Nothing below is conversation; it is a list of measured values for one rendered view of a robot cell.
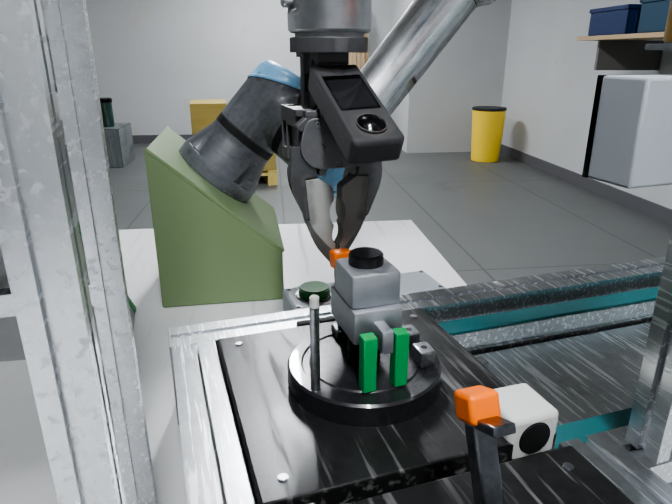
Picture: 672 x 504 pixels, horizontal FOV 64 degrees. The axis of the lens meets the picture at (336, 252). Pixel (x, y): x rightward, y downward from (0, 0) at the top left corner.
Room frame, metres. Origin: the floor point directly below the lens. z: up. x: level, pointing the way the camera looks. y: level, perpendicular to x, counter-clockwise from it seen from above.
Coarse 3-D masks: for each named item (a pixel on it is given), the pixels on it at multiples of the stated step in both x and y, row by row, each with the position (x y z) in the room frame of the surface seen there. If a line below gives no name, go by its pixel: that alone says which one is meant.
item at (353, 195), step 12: (348, 180) 0.51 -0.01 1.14; (360, 180) 0.51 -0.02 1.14; (348, 192) 0.51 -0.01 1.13; (360, 192) 0.51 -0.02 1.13; (336, 204) 0.56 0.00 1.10; (348, 204) 0.51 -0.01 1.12; (360, 204) 0.51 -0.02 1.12; (348, 216) 0.51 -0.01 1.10; (360, 216) 0.51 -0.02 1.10; (348, 228) 0.51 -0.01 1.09; (360, 228) 0.52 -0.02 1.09; (336, 240) 0.52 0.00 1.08; (348, 240) 0.51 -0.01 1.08
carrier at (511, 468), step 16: (560, 448) 0.34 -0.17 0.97; (512, 464) 0.32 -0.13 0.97; (528, 464) 0.32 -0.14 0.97; (544, 464) 0.32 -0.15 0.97; (560, 464) 0.32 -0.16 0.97; (576, 464) 0.32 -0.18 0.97; (448, 480) 0.31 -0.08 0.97; (464, 480) 0.31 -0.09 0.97; (512, 480) 0.31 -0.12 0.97; (528, 480) 0.31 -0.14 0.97; (544, 480) 0.31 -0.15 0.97; (560, 480) 0.31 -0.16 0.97; (576, 480) 0.31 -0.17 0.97; (592, 480) 0.31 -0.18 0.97; (608, 480) 0.31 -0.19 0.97; (384, 496) 0.29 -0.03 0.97; (400, 496) 0.29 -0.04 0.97; (416, 496) 0.29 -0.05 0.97; (432, 496) 0.29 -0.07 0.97; (448, 496) 0.29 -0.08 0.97; (464, 496) 0.29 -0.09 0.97; (512, 496) 0.29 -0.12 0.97; (528, 496) 0.29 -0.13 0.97; (544, 496) 0.29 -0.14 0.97; (560, 496) 0.29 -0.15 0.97; (576, 496) 0.29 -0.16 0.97; (592, 496) 0.29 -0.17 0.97; (608, 496) 0.29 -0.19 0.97; (624, 496) 0.29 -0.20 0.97
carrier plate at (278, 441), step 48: (240, 336) 0.51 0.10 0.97; (288, 336) 0.51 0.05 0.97; (432, 336) 0.51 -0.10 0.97; (240, 384) 0.42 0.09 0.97; (480, 384) 0.42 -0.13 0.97; (240, 432) 0.36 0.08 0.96; (288, 432) 0.36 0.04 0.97; (336, 432) 0.36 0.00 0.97; (384, 432) 0.36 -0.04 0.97; (432, 432) 0.36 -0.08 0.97; (288, 480) 0.31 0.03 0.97; (336, 480) 0.31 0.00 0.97; (384, 480) 0.31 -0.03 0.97; (432, 480) 0.32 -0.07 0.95
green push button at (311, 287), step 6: (306, 282) 0.66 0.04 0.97; (312, 282) 0.66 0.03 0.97; (318, 282) 0.66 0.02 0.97; (300, 288) 0.64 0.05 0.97; (306, 288) 0.64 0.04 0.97; (312, 288) 0.64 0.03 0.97; (318, 288) 0.64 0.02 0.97; (324, 288) 0.64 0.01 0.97; (300, 294) 0.63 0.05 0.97; (306, 294) 0.63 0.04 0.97; (312, 294) 0.62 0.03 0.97; (318, 294) 0.62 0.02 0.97; (324, 294) 0.63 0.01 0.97
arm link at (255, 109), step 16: (272, 64) 0.95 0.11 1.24; (256, 80) 0.95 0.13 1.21; (272, 80) 0.94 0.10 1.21; (288, 80) 0.94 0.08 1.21; (240, 96) 0.95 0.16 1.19; (256, 96) 0.94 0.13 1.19; (272, 96) 0.93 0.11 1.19; (288, 96) 0.94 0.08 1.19; (224, 112) 0.96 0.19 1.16; (240, 112) 0.94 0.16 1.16; (256, 112) 0.93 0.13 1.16; (272, 112) 0.92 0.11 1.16; (240, 128) 0.93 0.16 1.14; (256, 128) 0.93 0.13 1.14; (272, 128) 0.92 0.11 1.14; (272, 144) 0.93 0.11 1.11
